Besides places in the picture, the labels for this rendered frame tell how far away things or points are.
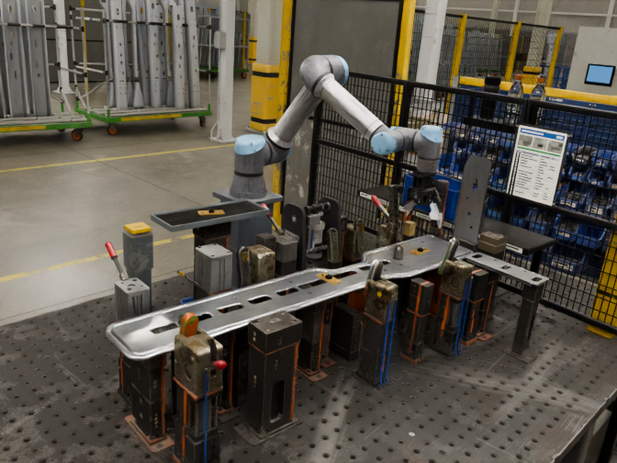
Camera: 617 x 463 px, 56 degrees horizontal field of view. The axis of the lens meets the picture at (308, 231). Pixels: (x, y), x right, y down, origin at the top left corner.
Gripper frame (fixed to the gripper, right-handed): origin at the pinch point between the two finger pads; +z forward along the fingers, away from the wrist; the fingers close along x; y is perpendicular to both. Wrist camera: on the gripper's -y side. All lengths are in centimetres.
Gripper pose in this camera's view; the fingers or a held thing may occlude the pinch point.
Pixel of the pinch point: (423, 222)
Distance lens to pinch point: 217.5
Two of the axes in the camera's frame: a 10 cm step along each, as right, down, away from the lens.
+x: 6.5, 3.0, -7.0
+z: -0.5, 9.3, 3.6
